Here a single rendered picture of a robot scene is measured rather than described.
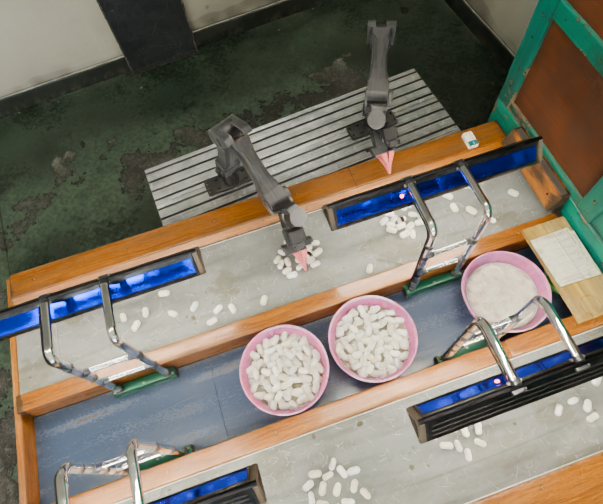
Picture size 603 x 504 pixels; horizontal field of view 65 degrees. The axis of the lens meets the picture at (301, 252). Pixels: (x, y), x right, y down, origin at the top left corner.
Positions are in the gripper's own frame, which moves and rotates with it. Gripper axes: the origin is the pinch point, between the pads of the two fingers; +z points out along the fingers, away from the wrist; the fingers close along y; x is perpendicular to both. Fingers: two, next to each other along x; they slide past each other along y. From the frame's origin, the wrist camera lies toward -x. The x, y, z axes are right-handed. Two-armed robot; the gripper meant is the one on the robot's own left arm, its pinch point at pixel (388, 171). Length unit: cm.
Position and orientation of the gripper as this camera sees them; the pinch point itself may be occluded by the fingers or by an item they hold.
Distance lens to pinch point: 161.6
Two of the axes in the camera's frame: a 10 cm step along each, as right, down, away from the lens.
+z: 2.8, 9.2, 2.6
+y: 9.5, -3.1, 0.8
